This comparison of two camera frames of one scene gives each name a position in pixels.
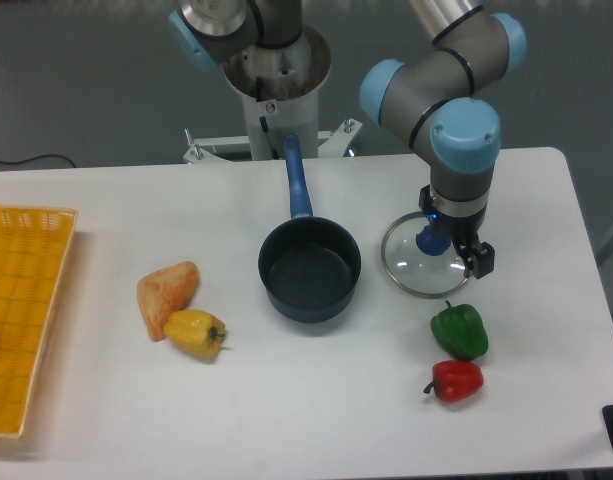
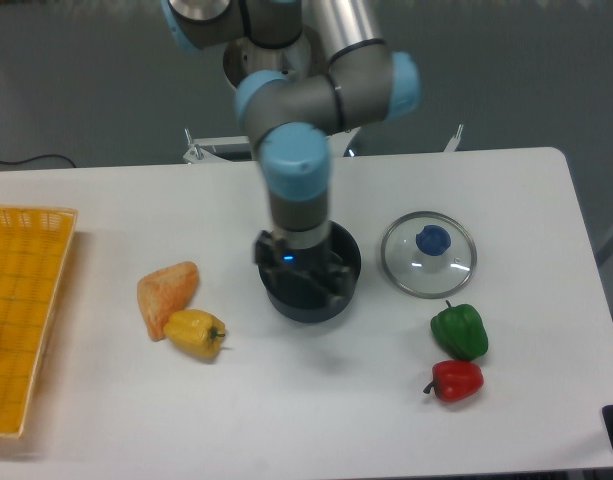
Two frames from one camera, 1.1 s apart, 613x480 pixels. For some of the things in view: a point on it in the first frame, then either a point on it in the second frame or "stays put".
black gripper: x=464 y=230 -> x=314 y=268
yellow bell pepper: x=195 y=332 stays put
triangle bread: x=166 y=291 stays put
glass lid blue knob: x=420 y=258 stays put
